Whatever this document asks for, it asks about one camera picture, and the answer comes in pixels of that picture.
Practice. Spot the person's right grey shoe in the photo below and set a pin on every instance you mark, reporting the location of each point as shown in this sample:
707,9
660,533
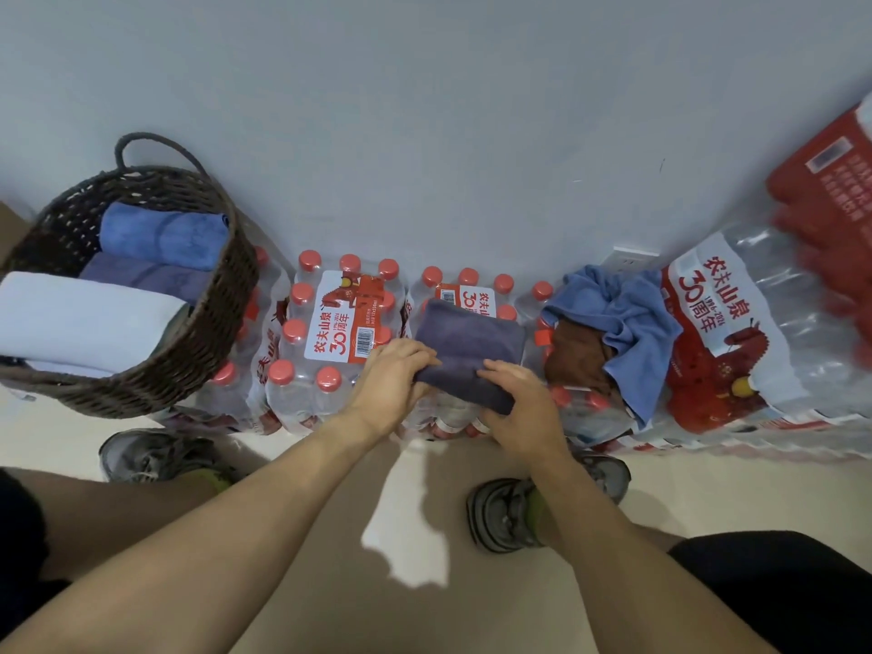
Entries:
497,517

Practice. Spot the dark brown wicker basket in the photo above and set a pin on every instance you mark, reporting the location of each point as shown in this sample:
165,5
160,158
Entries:
211,326

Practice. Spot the cream towel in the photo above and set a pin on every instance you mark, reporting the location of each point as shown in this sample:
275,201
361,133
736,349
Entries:
82,320

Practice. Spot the white wall socket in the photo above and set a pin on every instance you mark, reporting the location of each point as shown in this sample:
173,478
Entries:
630,260

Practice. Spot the person's grey shoe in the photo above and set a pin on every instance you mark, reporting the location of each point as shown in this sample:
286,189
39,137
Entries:
497,517
150,456

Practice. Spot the person's right hand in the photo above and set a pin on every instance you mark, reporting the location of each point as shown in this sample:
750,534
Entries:
531,422

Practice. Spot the brown towel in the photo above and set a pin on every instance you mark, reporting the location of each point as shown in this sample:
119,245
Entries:
579,360

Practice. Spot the light blue towel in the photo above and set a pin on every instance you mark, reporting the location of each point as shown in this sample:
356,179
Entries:
640,333
163,234

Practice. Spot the dark blue towel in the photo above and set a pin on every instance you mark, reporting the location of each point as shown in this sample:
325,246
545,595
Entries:
150,275

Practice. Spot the person's left hand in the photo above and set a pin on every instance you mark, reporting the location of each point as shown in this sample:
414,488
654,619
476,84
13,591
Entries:
385,388

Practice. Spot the person's right forearm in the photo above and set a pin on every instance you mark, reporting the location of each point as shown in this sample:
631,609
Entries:
633,572

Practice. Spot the dark grey towel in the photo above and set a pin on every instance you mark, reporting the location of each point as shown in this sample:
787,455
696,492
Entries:
470,333

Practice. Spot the person's left forearm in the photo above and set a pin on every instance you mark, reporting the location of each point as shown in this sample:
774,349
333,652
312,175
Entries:
204,551

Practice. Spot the person's left grey shoe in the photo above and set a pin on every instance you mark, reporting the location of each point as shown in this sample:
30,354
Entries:
150,456

